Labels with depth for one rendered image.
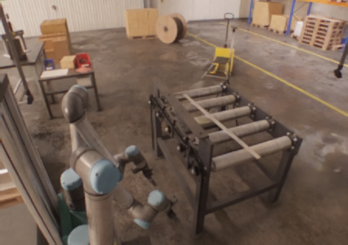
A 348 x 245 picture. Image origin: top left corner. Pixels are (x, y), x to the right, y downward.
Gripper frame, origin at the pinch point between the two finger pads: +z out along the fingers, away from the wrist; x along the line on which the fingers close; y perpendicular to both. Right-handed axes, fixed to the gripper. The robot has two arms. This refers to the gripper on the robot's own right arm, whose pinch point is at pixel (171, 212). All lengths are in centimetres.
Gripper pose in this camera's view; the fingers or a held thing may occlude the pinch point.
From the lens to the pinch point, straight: 167.8
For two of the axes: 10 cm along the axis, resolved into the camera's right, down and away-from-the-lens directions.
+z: 2.7, 6.1, 7.5
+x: 5.8, 5.2, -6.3
